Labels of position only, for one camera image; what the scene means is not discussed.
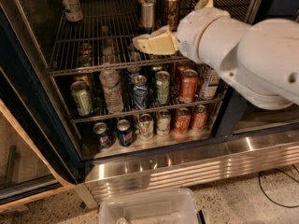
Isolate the brown gold tall can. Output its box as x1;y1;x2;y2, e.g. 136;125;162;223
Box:
163;0;180;31

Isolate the green can middle shelf left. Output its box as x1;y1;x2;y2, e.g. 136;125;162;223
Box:
70;80;92;117

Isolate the blue pepsi can right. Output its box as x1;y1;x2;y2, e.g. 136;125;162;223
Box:
117;119;133;147

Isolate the middle wire fridge shelf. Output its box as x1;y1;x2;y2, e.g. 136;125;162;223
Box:
68;91;225;124

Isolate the orange can bottom left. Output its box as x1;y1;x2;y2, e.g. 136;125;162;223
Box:
175;107;191;134

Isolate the clear plastic bin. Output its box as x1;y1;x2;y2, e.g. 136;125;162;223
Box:
98;189;202;224

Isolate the blue pepsi can left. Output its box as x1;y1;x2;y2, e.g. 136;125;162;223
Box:
93;122;111;148

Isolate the blue white striped can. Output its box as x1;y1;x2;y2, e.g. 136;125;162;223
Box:
132;75;148;109

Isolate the orange can middle shelf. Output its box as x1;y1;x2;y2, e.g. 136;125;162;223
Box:
178;69;198;104

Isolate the stainless steel fridge grille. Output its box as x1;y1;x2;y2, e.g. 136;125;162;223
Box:
85;130;299;203

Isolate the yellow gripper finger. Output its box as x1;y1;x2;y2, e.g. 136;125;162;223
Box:
194;0;214;10
132;25;178;55

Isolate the dark bottle white label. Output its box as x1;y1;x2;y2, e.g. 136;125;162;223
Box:
199;64;221;100

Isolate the silver blue energy drink can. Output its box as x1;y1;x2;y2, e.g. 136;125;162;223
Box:
137;0;156;34

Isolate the blue pepsi can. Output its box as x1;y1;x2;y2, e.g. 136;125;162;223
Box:
117;119;133;147
93;122;111;148

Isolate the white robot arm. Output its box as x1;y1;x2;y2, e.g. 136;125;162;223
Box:
133;0;299;110

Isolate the open glass fridge door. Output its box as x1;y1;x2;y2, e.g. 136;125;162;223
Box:
0;7;78;213

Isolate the wire fridge shelf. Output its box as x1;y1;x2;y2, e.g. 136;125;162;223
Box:
46;0;257;77
68;91;225;124

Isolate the white green can bottom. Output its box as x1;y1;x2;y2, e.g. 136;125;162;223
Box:
138;114;153;141

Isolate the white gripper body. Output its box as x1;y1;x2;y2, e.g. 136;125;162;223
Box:
177;7;230;63

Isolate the clear plastic water bottle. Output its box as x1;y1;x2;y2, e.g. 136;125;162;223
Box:
99;69;123;114

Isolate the orange can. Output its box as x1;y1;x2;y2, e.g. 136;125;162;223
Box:
191;105;208;131
175;107;191;134

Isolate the orange can bottom right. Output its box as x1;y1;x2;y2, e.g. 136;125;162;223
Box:
191;105;208;131

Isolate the light green can middle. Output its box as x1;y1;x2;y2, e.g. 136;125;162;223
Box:
155;71;170;105

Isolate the top wire fridge shelf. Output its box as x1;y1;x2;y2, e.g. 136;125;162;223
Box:
46;0;257;77

